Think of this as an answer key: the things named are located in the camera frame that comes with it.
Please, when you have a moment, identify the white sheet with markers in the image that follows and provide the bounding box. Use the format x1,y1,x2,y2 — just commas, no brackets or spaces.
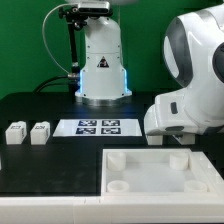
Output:
53,119,142,137

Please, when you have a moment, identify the grey cable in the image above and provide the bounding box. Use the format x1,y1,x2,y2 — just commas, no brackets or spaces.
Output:
41,3,75,76

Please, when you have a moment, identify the white L-shaped fence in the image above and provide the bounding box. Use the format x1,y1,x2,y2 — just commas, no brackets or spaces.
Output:
0,151,224,224

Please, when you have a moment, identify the black cable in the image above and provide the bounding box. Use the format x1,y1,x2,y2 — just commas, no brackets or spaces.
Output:
32,75,81,94

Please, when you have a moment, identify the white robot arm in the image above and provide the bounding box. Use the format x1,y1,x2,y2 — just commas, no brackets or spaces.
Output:
67,0,224,136

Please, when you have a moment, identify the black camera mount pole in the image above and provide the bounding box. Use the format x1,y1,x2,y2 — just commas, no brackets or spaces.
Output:
58,7,87,94

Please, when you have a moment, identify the white square tabletop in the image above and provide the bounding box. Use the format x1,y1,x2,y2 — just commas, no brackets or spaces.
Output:
101,149,209,196

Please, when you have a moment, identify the grey overhead camera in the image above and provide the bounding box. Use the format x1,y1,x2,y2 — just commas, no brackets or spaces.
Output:
77,1,110,15

